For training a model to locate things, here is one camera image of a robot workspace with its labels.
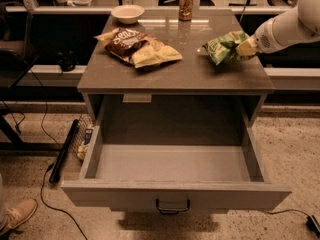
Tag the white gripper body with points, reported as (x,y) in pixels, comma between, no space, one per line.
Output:
(262,38)

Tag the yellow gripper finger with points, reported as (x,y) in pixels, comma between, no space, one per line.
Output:
(247,47)

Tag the green jalapeno chip bag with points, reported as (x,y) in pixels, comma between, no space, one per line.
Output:
(223,48)

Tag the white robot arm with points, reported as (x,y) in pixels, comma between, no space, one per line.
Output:
(301,24)

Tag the yellow chip bag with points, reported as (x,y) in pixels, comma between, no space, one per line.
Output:
(152,52)

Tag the grey cabinet with counter top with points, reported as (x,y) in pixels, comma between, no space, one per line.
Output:
(194,74)

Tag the brown chip bag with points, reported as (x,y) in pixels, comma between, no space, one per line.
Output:
(124,42)

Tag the open grey top drawer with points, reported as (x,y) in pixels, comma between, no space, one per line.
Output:
(174,148)

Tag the orange soda can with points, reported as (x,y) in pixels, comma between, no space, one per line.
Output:
(185,10)

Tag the white bowl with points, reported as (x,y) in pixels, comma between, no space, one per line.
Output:
(127,14)

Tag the black bar on floor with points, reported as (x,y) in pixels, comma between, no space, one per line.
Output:
(55,174)

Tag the tan shoe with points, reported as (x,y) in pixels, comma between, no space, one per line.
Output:
(15,216)

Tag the wire basket with items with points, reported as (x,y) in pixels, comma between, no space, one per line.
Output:
(82,137)

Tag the black clamp on rail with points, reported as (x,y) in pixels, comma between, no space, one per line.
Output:
(66,61)

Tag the black drawer handle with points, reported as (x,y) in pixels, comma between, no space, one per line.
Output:
(172,210)

